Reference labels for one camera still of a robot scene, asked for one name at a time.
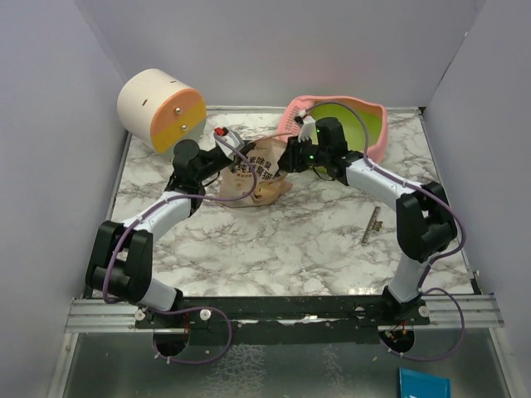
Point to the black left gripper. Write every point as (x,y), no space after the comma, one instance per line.
(240,155)

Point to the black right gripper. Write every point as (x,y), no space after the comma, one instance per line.
(289,162)

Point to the cat litter paper bag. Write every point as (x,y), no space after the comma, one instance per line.
(239,185)

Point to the metal ruler bag clip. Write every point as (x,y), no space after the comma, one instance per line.
(374,225)

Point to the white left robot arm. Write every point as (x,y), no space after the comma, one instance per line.
(121,262)

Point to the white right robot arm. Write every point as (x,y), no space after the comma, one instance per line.
(424,224)

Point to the pink green litter box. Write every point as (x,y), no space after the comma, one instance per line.
(373,115)

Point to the cream round cat scratcher drum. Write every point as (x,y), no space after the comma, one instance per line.
(160,110)

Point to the blue card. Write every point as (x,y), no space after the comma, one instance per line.
(415,384)

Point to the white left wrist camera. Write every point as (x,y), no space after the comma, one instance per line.
(228,141)

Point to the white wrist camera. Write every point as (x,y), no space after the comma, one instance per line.
(228,141)
(307,125)

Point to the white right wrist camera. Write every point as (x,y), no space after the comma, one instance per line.
(307,125)

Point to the aluminium extrusion frame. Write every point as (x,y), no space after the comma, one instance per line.
(478,311)

